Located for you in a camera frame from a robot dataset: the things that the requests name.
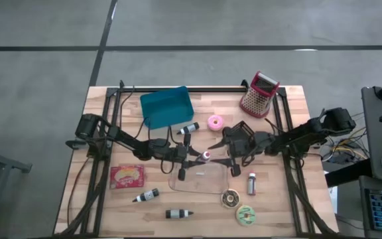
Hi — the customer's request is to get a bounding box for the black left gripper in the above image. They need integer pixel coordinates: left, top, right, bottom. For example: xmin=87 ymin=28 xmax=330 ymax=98
xmin=168 ymin=133 xmax=207 ymax=182

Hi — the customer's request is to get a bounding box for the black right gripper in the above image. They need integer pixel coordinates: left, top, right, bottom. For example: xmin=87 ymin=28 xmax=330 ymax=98
xmin=207 ymin=127 xmax=268 ymax=177

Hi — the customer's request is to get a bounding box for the black ink bottle white cap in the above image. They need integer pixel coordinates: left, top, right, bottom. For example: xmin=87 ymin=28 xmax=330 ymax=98
xmin=176 ymin=121 xmax=201 ymax=136
xmin=132 ymin=187 xmax=160 ymax=203
xmin=164 ymin=208 xmax=195 ymax=220

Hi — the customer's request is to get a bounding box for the pink frosted toy donut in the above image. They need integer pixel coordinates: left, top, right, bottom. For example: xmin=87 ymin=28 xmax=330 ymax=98
xmin=207 ymin=114 xmax=225 ymax=132

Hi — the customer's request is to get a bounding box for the chocolate frosted toy donut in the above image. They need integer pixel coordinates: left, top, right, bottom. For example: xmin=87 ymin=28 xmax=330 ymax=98
xmin=220 ymin=188 xmax=241 ymax=209

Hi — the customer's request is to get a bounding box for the red snack packet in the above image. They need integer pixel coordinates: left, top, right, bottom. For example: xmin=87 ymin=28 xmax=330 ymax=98
xmin=109 ymin=164 xmax=145 ymax=190

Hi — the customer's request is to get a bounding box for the clear plastic bin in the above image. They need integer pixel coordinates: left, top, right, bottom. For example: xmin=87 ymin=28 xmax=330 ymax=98
xmin=168 ymin=153 xmax=229 ymax=195

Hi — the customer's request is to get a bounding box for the black mesh basket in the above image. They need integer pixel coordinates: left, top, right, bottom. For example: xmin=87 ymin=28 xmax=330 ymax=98
xmin=223 ymin=120 xmax=257 ymax=140

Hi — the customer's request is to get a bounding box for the blue plastic bin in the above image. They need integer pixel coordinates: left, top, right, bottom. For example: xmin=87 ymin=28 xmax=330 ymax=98
xmin=139 ymin=85 xmax=195 ymax=131

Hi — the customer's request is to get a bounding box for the red metal box grater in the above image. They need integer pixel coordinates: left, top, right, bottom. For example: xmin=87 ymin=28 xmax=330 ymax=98
xmin=239 ymin=70 xmax=281 ymax=119

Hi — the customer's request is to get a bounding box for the green frosted toy donut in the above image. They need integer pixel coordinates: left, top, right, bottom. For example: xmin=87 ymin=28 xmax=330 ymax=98
xmin=235 ymin=204 xmax=257 ymax=227

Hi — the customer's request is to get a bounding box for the white box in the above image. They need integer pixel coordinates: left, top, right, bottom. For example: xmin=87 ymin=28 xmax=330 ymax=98
xmin=328 ymin=185 xmax=340 ymax=215

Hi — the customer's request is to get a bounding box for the dark grey side desk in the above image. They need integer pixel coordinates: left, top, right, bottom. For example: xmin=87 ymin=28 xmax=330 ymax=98
xmin=325 ymin=85 xmax=382 ymax=239

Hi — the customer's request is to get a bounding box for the grey metal furniture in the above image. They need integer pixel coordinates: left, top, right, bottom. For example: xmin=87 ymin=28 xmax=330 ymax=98
xmin=0 ymin=145 xmax=32 ymax=239

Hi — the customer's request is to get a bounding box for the black aluminium table frame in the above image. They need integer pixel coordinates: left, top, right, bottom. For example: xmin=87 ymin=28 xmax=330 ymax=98
xmin=58 ymin=79 xmax=340 ymax=238

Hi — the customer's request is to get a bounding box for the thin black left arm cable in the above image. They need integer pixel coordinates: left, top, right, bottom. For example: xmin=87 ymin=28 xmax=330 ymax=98
xmin=119 ymin=85 xmax=136 ymax=129

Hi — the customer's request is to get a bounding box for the coloured floor cable bundle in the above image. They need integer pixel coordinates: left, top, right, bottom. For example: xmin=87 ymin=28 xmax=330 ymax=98
xmin=316 ymin=112 xmax=373 ymax=167

